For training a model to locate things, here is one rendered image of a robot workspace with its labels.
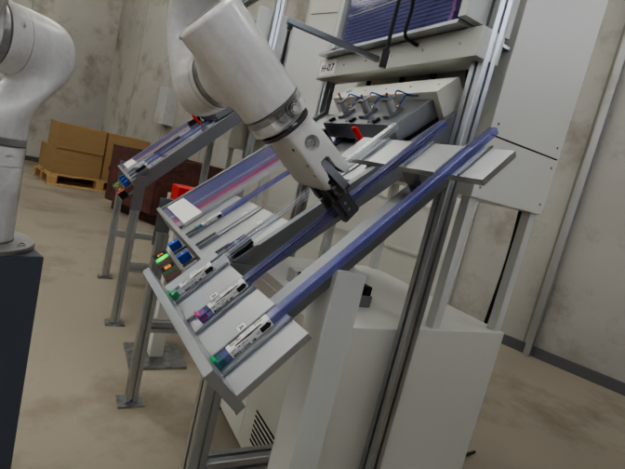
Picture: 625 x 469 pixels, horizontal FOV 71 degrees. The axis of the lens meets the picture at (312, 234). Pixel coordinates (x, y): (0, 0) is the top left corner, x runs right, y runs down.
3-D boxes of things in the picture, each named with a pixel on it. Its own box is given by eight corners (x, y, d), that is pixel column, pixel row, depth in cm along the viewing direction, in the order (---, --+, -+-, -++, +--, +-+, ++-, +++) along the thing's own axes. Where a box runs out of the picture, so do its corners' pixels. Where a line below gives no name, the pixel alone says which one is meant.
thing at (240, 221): (225, 282, 91) (217, 270, 90) (166, 218, 147) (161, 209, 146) (298, 232, 96) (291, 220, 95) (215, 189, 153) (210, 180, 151)
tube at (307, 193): (174, 301, 68) (169, 295, 68) (171, 297, 70) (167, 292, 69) (398, 128, 83) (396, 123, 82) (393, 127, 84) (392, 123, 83)
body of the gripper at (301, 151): (317, 100, 56) (359, 167, 61) (282, 100, 64) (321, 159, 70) (275, 138, 54) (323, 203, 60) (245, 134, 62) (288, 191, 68)
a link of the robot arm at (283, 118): (309, 83, 55) (321, 103, 56) (278, 87, 62) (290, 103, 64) (261, 126, 53) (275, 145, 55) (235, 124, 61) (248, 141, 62)
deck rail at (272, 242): (229, 298, 90) (214, 274, 87) (226, 294, 92) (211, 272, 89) (467, 132, 110) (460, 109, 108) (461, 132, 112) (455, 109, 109)
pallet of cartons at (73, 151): (148, 197, 675) (157, 143, 664) (49, 185, 572) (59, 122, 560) (120, 185, 737) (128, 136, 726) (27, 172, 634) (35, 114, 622)
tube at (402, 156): (202, 323, 60) (197, 317, 59) (199, 319, 61) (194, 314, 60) (447, 126, 74) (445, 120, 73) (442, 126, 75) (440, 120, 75)
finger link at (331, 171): (350, 174, 57) (351, 194, 62) (307, 142, 60) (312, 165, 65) (343, 180, 57) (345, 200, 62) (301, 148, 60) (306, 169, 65)
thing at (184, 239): (226, 294, 92) (208, 268, 89) (167, 226, 148) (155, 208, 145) (231, 291, 92) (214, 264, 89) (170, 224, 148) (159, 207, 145)
